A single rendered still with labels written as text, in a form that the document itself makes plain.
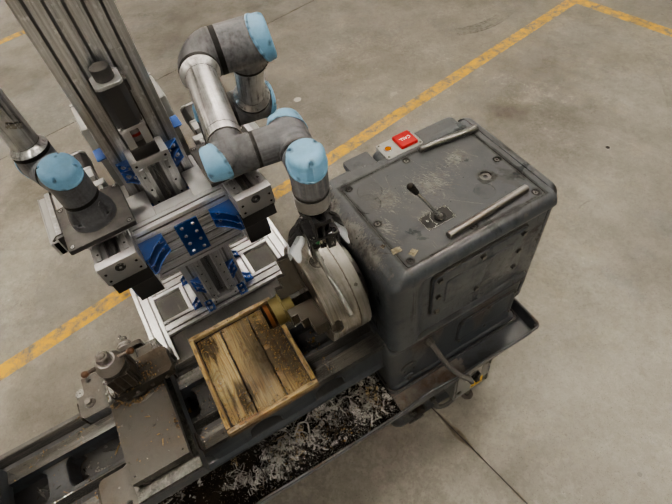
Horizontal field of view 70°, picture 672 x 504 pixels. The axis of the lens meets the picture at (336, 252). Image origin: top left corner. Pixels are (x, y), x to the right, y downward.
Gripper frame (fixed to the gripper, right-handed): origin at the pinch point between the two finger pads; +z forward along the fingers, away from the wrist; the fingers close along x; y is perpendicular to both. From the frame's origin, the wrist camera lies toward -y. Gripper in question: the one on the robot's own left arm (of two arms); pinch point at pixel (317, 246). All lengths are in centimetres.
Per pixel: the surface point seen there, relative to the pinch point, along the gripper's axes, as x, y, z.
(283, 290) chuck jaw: -10.9, -4.9, 23.1
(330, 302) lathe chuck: -0.9, 7.3, 16.9
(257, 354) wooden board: -26, 0, 48
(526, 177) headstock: 65, -2, 10
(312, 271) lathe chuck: -2.3, -1.2, 12.7
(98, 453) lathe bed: -84, 4, 61
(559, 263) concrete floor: 139, -18, 136
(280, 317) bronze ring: -14.6, 1.4, 25.9
